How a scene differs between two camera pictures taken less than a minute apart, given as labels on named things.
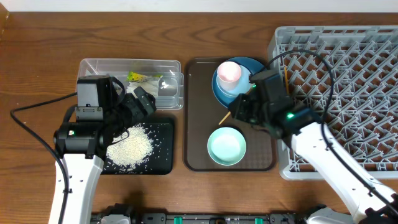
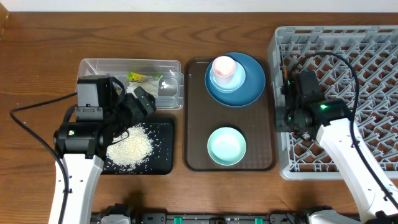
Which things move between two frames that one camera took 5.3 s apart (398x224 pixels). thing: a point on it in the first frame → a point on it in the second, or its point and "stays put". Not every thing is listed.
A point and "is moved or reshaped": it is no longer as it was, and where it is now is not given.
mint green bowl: (226, 146) stays put
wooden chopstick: (286, 80) stays put
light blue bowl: (243, 86) → (238, 78)
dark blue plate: (253, 65) is moved or reshaped
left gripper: (136, 116) stays put
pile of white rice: (127, 154) stays put
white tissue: (151, 86) stays put
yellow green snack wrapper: (137, 77) stays put
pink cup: (228, 75) is moved or reshaped
